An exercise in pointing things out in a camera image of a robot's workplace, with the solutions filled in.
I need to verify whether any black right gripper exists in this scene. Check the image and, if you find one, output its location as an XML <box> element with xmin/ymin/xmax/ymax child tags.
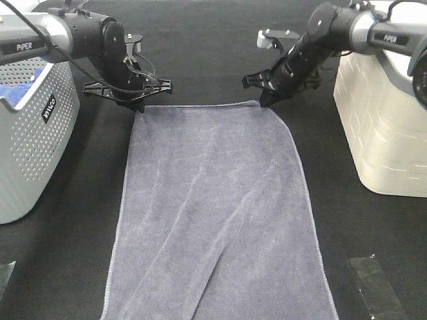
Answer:
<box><xmin>242</xmin><ymin>33</ymin><xmax>336</xmax><ymax>108</ymax></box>

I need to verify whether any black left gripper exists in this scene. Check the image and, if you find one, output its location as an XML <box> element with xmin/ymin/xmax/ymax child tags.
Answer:
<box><xmin>83</xmin><ymin>49</ymin><xmax>173</xmax><ymax>113</ymax></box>

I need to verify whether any grey microfibre towel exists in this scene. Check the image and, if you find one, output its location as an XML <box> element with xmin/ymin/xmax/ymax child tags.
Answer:
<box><xmin>101</xmin><ymin>101</ymin><xmax>338</xmax><ymax>319</ymax></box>

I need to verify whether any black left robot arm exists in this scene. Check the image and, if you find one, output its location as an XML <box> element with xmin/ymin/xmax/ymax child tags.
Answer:
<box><xmin>1</xmin><ymin>8</ymin><xmax>172</xmax><ymax>111</ymax></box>

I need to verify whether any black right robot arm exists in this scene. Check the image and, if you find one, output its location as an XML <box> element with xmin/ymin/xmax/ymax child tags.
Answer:
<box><xmin>242</xmin><ymin>1</ymin><xmax>426</xmax><ymax>107</ymax></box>

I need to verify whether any grey perforated laundry basket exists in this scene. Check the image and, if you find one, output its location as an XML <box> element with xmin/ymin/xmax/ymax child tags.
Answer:
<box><xmin>1</xmin><ymin>57</ymin><xmax>80</xmax><ymax>224</ymax></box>

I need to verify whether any blue cloth in basket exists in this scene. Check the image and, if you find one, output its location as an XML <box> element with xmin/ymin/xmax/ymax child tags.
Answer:
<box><xmin>1</xmin><ymin>69</ymin><xmax>42</xmax><ymax>107</ymax></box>

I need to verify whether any cream white storage bin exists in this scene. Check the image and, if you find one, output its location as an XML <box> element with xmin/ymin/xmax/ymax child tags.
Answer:
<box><xmin>332</xmin><ymin>0</ymin><xmax>427</xmax><ymax>198</ymax></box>

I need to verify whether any black table cloth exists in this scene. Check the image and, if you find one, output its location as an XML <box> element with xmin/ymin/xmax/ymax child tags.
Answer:
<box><xmin>1</xmin><ymin>1</ymin><xmax>426</xmax><ymax>319</ymax></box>

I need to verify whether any left clear tape strip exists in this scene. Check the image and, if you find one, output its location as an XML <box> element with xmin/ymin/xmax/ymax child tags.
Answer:
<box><xmin>0</xmin><ymin>261</ymin><xmax>16</xmax><ymax>299</ymax></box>

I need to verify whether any clear tape strip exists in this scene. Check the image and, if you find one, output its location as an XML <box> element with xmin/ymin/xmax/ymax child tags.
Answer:
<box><xmin>345</xmin><ymin>254</ymin><xmax>408</xmax><ymax>319</ymax></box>
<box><xmin>0</xmin><ymin>261</ymin><xmax>16</xmax><ymax>299</ymax></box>

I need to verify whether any right clear tape strip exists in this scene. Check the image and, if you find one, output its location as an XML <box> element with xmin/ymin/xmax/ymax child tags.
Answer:
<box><xmin>345</xmin><ymin>254</ymin><xmax>408</xmax><ymax>319</ymax></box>

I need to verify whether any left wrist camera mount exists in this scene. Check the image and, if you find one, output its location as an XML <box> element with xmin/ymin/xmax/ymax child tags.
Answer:
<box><xmin>124</xmin><ymin>33</ymin><xmax>143</xmax><ymax>63</ymax></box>

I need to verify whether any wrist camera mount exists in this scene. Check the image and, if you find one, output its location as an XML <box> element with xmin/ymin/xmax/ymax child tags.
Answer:
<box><xmin>256</xmin><ymin>29</ymin><xmax>300</xmax><ymax>53</ymax></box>
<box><xmin>124</xmin><ymin>33</ymin><xmax>143</xmax><ymax>63</ymax></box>

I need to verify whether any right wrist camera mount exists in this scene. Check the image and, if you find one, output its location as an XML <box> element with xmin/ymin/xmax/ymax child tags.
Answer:
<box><xmin>256</xmin><ymin>29</ymin><xmax>300</xmax><ymax>53</ymax></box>

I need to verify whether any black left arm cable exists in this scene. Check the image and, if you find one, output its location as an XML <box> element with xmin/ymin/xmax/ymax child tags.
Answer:
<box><xmin>5</xmin><ymin>0</ymin><xmax>159</xmax><ymax>96</ymax></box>

